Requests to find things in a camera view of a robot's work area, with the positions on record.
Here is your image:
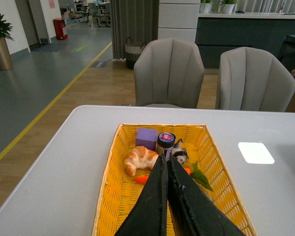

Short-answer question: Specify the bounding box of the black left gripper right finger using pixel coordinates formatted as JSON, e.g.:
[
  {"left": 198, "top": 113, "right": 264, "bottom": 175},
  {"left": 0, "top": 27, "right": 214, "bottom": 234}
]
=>
[{"left": 167, "top": 157, "right": 244, "bottom": 236}]

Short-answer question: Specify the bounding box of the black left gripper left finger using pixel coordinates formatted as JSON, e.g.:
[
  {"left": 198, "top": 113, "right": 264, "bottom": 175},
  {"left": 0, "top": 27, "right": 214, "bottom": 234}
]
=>
[{"left": 115, "top": 155, "right": 168, "bottom": 236}]

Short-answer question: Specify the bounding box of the yellow wicker basket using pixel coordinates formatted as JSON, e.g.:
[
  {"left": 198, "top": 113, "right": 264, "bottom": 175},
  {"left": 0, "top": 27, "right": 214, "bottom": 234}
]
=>
[{"left": 92, "top": 123, "right": 256, "bottom": 236}]

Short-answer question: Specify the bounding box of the striped laundry basket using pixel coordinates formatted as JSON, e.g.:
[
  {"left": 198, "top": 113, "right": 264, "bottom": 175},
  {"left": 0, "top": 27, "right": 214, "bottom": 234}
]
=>
[{"left": 125, "top": 37, "right": 147, "bottom": 69}]

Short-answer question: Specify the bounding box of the toy carrot with leaves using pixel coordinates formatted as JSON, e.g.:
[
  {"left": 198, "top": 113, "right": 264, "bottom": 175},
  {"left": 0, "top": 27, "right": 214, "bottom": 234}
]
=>
[{"left": 134, "top": 163, "right": 213, "bottom": 192}]

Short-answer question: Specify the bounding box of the croissant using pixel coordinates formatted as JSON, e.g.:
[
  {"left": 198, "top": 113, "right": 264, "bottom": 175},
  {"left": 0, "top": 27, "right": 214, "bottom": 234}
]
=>
[{"left": 123, "top": 146, "right": 159, "bottom": 176}]

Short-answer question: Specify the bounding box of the grey white plush toy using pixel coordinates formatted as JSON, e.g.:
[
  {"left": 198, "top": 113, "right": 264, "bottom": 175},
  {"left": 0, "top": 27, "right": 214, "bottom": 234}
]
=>
[{"left": 171, "top": 139, "right": 189, "bottom": 165}]

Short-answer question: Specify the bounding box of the dark jar red lid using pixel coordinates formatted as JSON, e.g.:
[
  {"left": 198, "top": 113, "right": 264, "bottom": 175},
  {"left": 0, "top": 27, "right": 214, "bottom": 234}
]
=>
[{"left": 156, "top": 132, "right": 176, "bottom": 157}]

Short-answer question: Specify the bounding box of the purple block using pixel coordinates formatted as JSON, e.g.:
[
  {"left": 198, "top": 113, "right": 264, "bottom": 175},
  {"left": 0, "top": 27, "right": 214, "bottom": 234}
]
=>
[{"left": 135, "top": 127, "right": 158, "bottom": 151}]

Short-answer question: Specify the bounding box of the left grey upholstered chair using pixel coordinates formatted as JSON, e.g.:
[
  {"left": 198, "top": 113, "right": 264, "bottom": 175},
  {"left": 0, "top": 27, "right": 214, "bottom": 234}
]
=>
[{"left": 134, "top": 38, "right": 205, "bottom": 109}]

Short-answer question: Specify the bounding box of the grey upholstered chair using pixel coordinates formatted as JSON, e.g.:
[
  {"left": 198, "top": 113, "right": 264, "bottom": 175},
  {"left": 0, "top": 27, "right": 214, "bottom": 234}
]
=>
[
  {"left": 215, "top": 47, "right": 295, "bottom": 112},
  {"left": 134, "top": 38, "right": 205, "bottom": 109}
]

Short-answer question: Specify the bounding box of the right grey upholstered chair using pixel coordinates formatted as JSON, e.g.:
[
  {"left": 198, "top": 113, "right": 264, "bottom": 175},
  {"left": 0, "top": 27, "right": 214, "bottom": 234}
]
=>
[{"left": 215, "top": 47, "right": 295, "bottom": 112}]

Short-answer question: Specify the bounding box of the dark grey counter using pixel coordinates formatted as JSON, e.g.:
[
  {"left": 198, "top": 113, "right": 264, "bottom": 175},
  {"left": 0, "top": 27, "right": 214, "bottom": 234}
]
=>
[{"left": 195, "top": 12, "right": 295, "bottom": 69}]

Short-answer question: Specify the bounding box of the black side table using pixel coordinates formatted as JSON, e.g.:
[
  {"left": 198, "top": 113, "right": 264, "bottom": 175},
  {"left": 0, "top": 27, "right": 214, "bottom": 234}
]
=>
[{"left": 278, "top": 35, "right": 295, "bottom": 72}]

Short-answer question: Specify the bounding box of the white potted plant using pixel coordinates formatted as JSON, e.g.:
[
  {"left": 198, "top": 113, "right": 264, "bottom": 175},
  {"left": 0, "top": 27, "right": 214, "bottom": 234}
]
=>
[{"left": 219, "top": 0, "right": 237, "bottom": 14}]

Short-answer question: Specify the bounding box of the red bin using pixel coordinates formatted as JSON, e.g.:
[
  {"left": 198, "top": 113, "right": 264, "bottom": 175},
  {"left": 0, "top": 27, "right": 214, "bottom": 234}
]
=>
[{"left": 53, "top": 18, "right": 68, "bottom": 40}]

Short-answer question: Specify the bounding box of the potted plant gold vase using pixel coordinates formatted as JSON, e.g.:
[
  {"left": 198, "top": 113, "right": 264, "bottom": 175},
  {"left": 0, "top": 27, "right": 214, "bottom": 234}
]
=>
[{"left": 0, "top": 14, "right": 14, "bottom": 70}]

